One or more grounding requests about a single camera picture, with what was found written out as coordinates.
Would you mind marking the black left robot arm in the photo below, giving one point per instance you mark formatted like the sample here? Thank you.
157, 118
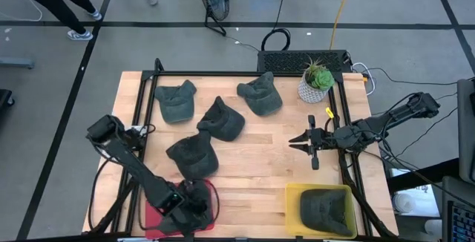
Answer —
137, 164

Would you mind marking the black stand beam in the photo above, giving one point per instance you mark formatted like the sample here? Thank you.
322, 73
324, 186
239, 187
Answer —
419, 177

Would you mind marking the red plastic bin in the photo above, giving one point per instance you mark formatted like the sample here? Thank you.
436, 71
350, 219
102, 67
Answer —
150, 223

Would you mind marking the yellow plastic bin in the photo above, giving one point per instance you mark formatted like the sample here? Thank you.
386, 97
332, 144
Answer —
291, 212

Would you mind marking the succulent in white patterned pot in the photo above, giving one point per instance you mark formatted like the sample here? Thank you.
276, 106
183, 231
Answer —
315, 84

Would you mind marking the black keyboard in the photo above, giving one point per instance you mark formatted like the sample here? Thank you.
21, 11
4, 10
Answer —
282, 62

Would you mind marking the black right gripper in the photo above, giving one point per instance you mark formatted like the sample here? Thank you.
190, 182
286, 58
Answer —
321, 140

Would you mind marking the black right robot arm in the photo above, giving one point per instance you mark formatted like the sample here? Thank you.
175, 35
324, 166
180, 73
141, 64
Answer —
393, 117

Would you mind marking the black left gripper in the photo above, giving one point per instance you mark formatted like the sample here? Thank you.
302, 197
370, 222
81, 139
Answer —
185, 208

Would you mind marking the large computer monitor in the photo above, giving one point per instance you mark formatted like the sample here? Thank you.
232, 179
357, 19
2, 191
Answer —
465, 130

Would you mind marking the grey table foot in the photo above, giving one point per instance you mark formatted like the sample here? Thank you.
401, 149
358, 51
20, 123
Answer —
16, 63

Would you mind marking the black caster base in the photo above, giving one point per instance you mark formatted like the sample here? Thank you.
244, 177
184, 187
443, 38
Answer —
5, 99

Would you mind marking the laptop with lit keyboard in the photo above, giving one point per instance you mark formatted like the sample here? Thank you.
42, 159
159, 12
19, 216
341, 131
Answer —
460, 216

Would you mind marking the white roll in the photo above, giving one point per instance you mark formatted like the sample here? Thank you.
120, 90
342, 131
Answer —
403, 203

